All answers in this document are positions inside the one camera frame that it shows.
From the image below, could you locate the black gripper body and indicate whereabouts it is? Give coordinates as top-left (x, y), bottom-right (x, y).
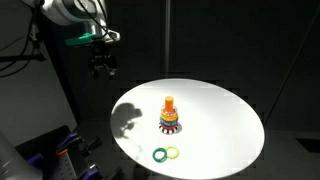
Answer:
top-left (87, 42), bottom-right (119, 73)

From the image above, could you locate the dark green toy ring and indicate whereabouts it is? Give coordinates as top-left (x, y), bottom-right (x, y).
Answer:
top-left (152, 147), bottom-right (168, 164)

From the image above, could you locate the orange stand peg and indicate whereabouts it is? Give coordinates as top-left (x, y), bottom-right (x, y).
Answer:
top-left (164, 95), bottom-right (175, 113)

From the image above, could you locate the grey vertical pole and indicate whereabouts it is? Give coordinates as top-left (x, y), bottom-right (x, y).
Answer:
top-left (164, 0), bottom-right (172, 80)

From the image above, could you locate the black purple clamp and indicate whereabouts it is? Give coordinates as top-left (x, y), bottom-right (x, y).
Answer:
top-left (56, 131), bottom-right (103, 158)
top-left (82, 162), bottom-right (125, 180)

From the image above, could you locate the perforated metal board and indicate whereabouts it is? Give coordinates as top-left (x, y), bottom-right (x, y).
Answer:
top-left (49, 153), bottom-right (78, 180)

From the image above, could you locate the white rounded machine housing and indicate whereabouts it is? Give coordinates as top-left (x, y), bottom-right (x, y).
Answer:
top-left (0, 131), bottom-right (44, 180)

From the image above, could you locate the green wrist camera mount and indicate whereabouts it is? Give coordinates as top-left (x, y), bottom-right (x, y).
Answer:
top-left (65, 32), bottom-right (98, 47)

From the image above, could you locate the clear beaded toy ring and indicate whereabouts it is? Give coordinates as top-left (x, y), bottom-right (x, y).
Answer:
top-left (160, 105), bottom-right (179, 116)

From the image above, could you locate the black camera stand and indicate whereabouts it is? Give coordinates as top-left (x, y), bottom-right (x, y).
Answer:
top-left (0, 0), bottom-right (48, 78)

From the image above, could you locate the orange yellow toy ring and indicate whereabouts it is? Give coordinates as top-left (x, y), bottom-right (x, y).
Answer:
top-left (160, 112), bottom-right (179, 122)

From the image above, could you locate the blue toy ring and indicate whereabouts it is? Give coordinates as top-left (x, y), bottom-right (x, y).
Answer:
top-left (159, 117), bottom-right (179, 126)

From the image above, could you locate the red toy ring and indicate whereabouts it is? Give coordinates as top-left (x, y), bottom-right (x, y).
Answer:
top-left (159, 121), bottom-right (180, 131)

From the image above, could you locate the black white striped base ring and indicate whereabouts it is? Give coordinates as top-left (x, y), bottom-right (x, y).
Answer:
top-left (158, 124), bottom-right (181, 135)

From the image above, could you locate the lime yellow toy ring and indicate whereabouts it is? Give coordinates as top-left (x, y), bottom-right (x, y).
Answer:
top-left (165, 145), bottom-right (181, 160)

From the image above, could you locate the thin black cable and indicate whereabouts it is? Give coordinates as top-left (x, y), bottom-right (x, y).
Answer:
top-left (263, 6), bottom-right (320, 128)

